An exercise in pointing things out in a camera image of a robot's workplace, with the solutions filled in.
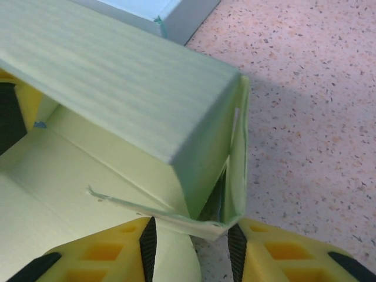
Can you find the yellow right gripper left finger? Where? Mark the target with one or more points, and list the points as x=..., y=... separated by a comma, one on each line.
x=102, y=255

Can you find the light blue paper box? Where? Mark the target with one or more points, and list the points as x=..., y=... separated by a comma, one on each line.
x=188, y=17

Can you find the light green paper box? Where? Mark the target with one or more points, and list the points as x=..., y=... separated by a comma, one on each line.
x=117, y=73

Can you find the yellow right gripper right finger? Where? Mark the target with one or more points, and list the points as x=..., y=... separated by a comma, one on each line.
x=288, y=258

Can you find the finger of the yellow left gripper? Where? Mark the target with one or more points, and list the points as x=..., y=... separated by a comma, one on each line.
x=28, y=100

